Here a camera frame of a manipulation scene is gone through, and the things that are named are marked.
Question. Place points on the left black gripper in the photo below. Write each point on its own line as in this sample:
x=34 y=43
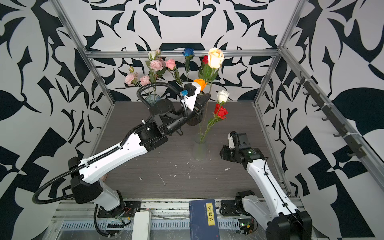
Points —
x=193 y=115

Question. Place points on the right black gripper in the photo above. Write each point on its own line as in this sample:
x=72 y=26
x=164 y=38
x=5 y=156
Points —
x=223 y=154

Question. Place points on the orange rose stem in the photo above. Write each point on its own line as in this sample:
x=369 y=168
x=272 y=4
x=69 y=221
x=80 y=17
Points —
x=202 y=83

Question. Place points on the clear glass vase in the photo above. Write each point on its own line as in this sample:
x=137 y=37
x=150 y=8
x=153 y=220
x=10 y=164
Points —
x=200 y=148

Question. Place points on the red rose stem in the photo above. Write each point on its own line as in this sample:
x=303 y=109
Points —
x=205 y=61

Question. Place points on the purple blue glass vase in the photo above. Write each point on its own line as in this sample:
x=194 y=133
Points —
x=152 y=99

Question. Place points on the pink rose stem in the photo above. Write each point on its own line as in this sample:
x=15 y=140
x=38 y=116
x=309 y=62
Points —
x=172 y=68

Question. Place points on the cream rose flower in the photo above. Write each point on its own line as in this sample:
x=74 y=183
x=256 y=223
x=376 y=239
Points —
x=211 y=70

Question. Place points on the blue rose stem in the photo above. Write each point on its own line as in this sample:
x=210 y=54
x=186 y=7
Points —
x=188 y=53

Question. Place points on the white rose stem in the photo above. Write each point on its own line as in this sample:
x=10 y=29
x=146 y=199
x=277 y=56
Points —
x=222 y=96
x=153 y=55

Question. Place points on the twin pink peony stem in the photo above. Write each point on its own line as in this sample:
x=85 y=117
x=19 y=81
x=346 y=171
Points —
x=132 y=79

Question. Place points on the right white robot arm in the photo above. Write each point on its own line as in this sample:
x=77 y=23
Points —
x=278 y=215

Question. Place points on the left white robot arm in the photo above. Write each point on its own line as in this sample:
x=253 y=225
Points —
x=86 y=183

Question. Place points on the blue book yellow label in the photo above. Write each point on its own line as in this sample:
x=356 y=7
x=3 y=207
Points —
x=204 y=223

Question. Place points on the white power adapter box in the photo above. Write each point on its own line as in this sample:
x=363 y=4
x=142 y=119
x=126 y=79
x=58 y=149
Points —
x=142 y=226

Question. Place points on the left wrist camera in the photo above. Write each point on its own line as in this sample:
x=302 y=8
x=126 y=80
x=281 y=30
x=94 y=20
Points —
x=189 y=94

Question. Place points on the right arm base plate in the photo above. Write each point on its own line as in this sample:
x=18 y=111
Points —
x=231 y=208

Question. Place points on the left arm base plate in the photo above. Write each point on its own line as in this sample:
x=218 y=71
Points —
x=127 y=211

